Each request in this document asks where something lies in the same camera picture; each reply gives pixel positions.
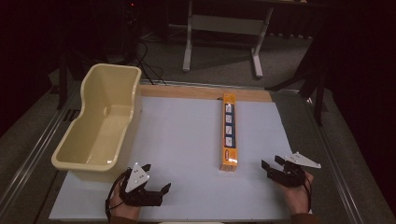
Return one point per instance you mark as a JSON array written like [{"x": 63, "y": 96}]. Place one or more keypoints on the person's right hand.
[{"x": 295, "y": 199}]

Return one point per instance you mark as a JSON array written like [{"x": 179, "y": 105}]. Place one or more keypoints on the black metal stand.
[
  {"x": 317, "y": 81},
  {"x": 63, "y": 81}
]

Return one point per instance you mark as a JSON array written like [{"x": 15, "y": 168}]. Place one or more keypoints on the wooden board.
[{"x": 193, "y": 92}]

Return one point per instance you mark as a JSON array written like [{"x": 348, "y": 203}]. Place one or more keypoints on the cream plastic tub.
[{"x": 102, "y": 130}]

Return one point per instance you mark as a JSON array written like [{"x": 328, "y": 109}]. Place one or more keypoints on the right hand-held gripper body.
[{"x": 292, "y": 174}]

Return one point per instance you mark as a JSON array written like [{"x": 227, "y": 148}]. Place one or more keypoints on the person's left hand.
[{"x": 124, "y": 209}]

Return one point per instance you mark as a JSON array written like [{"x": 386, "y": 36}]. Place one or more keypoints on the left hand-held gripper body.
[{"x": 137, "y": 183}]

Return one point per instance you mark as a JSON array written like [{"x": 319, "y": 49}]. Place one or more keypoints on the aluminium rail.
[
  {"x": 336, "y": 168},
  {"x": 34, "y": 152}
]

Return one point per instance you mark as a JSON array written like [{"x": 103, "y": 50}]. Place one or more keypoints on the white metal desk frame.
[{"x": 224, "y": 25}]

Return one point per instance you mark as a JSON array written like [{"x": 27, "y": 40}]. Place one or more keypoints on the white paper sheet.
[{"x": 186, "y": 149}]

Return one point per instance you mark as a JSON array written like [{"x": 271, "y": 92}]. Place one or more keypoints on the long orange box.
[{"x": 229, "y": 146}]

